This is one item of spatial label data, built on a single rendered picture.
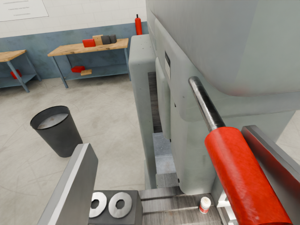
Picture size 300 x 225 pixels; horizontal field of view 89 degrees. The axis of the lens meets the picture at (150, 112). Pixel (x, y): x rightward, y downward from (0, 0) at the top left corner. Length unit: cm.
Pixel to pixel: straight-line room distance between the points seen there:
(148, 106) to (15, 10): 477
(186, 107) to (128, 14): 434
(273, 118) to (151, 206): 69
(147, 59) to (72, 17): 416
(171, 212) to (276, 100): 73
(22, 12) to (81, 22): 131
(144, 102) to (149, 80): 12
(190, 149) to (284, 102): 17
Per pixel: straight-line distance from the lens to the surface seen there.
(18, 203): 256
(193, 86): 16
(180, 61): 18
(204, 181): 44
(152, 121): 86
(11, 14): 537
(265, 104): 24
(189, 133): 29
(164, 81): 43
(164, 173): 100
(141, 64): 69
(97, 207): 71
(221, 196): 44
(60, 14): 485
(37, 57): 545
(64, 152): 253
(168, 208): 87
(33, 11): 510
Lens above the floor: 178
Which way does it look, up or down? 38 degrees down
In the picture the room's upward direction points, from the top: 6 degrees counter-clockwise
